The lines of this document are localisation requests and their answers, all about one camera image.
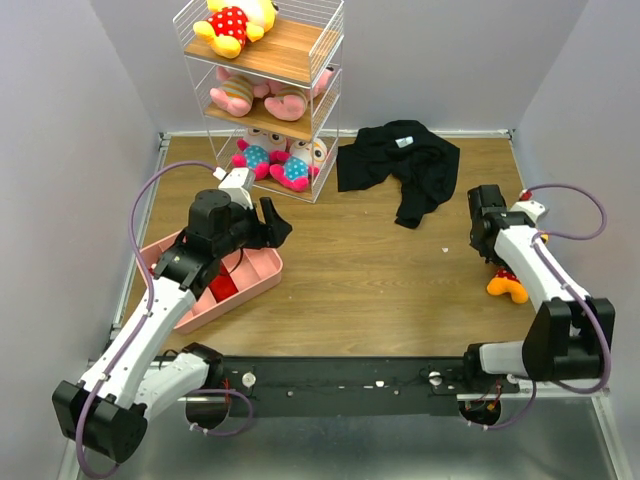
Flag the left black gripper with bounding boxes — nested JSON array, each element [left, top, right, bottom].
[[215, 197, 293, 258]]

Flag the white panda plush yellow glasses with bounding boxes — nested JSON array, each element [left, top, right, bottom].
[[269, 138, 328, 192]]

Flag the orange plush red dotted dress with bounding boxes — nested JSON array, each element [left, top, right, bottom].
[[485, 229, 549, 305]]

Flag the white panda plush blue dress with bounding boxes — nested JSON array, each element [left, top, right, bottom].
[[231, 128, 290, 180]]

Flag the pink frog plush striped shirt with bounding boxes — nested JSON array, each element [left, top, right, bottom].
[[209, 66, 270, 118]]

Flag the yellow plush red dotted dress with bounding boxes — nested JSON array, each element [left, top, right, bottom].
[[193, 0, 279, 59]]

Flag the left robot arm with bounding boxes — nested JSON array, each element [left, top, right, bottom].
[[52, 188, 292, 464]]

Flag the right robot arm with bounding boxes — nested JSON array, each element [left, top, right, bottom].
[[459, 184, 615, 394]]

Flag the pink divided storage tray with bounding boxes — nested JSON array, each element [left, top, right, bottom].
[[141, 231, 283, 334]]

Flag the black crumpled cloth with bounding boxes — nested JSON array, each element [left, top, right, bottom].
[[336, 120, 460, 229]]

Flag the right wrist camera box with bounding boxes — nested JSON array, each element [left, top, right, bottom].
[[509, 189, 548, 224]]

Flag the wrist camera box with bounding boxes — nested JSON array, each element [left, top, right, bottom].
[[509, 189, 548, 224], [213, 167, 255, 210]]

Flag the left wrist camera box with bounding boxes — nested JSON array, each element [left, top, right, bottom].
[[213, 167, 255, 210]]

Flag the white wire shelf rack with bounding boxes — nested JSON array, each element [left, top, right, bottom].
[[173, 1, 345, 202]]

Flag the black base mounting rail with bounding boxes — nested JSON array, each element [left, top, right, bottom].
[[174, 355, 531, 419]]

